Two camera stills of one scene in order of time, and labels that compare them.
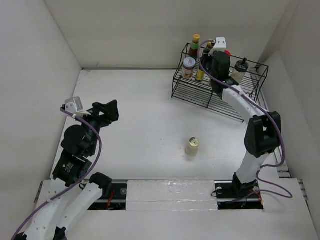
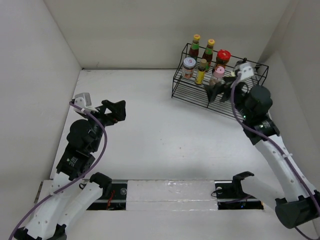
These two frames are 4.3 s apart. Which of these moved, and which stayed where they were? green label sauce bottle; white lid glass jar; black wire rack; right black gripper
Moved: right black gripper
Stayed: white lid glass jar; black wire rack; green label sauce bottle
